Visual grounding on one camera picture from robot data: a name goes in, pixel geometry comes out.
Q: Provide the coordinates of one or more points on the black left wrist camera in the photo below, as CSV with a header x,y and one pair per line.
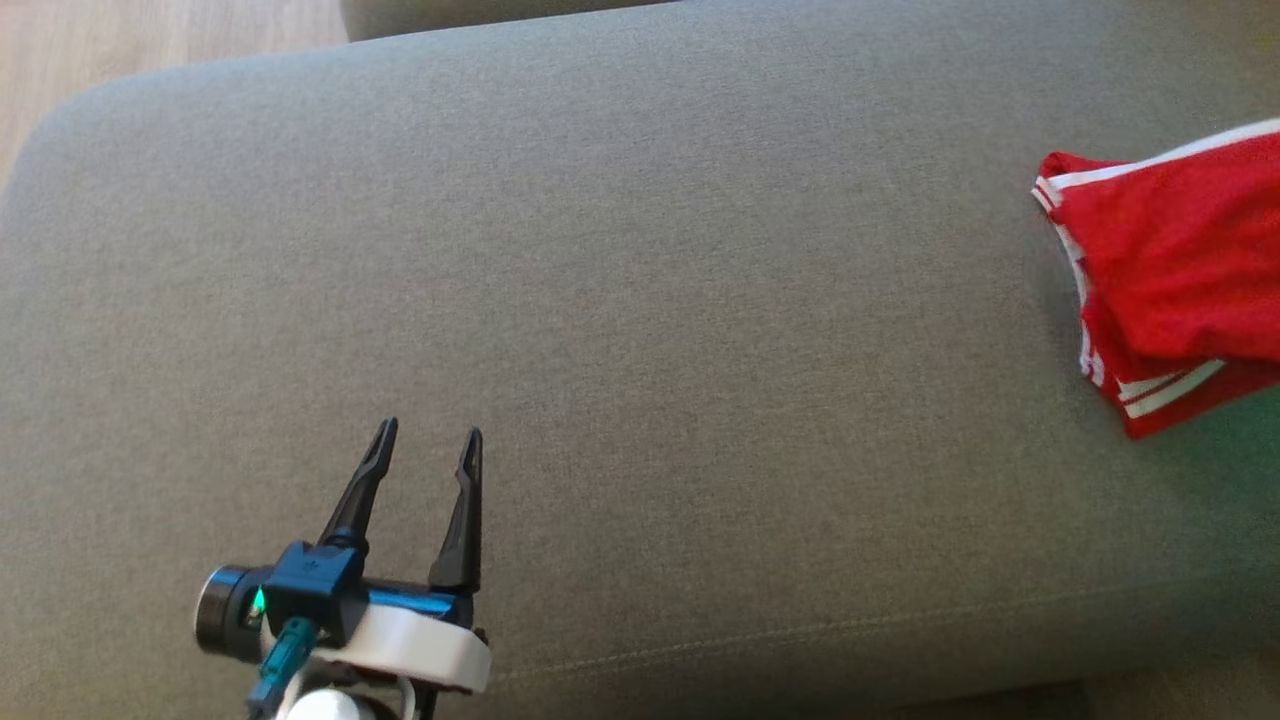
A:
x,y
315,585

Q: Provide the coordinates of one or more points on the grey sofa seat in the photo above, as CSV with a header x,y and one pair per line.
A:
x,y
650,350

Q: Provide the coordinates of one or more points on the grey sofa back cushion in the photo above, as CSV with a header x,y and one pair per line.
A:
x,y
450,15

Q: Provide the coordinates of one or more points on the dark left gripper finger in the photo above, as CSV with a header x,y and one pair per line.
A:
x,y
360,490
465,520

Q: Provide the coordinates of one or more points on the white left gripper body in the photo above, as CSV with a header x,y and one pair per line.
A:
x,y
420,645

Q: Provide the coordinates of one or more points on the red Bulls basketball jersey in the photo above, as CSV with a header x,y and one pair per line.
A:
x,y
1180,260

